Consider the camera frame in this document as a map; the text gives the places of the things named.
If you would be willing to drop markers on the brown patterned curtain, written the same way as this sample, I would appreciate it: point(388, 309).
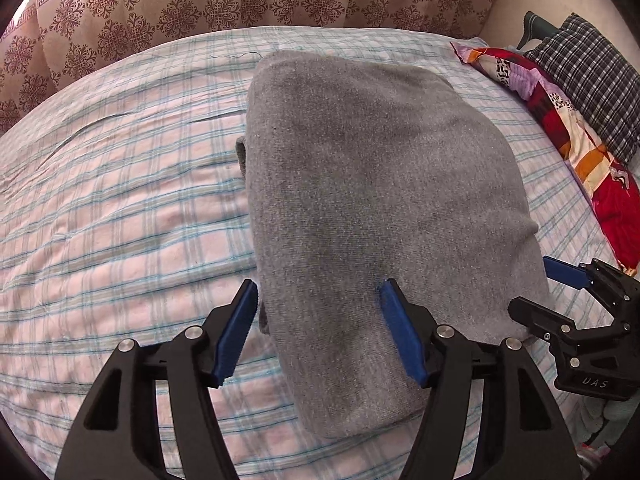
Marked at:
point(225, 5)

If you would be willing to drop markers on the plaid bed sheet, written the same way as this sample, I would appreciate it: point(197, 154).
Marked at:
point(125, 210)

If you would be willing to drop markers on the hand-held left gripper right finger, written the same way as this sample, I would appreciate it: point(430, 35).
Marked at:
point(400, 330)

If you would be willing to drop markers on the dark checked pillow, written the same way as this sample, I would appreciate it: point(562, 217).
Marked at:
point(595, 80)

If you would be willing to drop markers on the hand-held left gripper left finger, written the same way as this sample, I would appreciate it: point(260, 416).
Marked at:
point(235, 330)

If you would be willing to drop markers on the light green cloth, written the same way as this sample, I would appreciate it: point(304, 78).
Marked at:
point(617, 425)

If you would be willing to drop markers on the red rose floral quilt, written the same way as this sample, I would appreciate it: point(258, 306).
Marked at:
point(565, 110)

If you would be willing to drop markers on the dark green object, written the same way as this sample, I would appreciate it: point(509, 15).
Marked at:
point(532, 27)

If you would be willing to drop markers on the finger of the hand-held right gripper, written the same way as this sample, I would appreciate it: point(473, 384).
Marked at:
point(562, 270)
point(540, 317)

